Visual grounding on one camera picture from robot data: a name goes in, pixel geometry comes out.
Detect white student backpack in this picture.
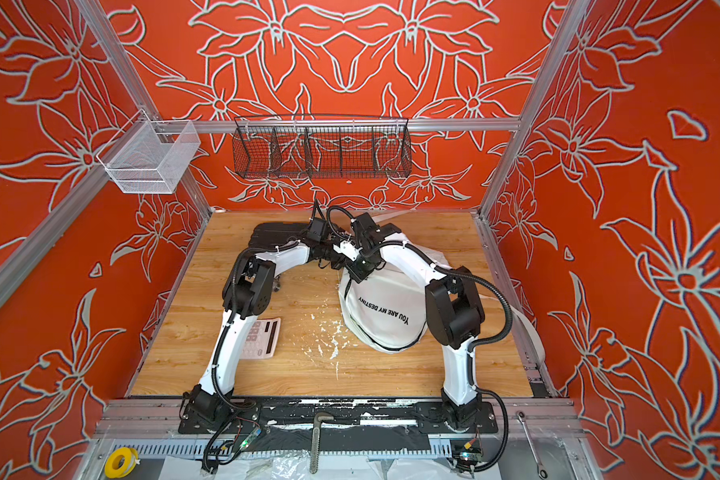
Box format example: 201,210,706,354
339,213,524,354

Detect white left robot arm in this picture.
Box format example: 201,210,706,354
180,201,354,425

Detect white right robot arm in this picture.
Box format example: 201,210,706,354
336,213,513,432

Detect black plastic tool case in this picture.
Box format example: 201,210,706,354
248,222,308,251

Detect pink calculator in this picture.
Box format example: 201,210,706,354
241,318,281,360

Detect steel wrench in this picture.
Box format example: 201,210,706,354
516,411,549,480

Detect yellow tape roll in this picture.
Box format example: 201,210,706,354
104,447,140,479

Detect black wire wall basket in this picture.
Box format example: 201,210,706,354
232,115,413,180

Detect metal clamp handle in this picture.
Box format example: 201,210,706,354
309,412,335,474

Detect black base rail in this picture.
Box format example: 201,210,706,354
178,397,499,434

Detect white wire wall basket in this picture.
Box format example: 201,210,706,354
96,120,201,194

